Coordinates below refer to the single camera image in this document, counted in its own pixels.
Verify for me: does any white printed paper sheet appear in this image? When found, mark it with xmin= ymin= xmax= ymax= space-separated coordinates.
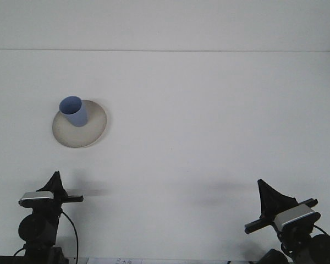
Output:
xmin=85 ymin=257 xmax=160 ymax=264

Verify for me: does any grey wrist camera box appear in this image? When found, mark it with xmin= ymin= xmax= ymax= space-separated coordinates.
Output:
xmin=273 ymin=204 xmax=321 ymax=230
xmin=18 ymin=191 xmax=56 ymax=207

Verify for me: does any pale blue cup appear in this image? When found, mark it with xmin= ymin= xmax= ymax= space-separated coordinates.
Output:
xmin=58 ymin=95 xmax=89 ymax=128

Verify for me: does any pale round plate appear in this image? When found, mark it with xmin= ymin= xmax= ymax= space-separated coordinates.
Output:
xmin=51 ymin=99 xmax=109 ymax=150

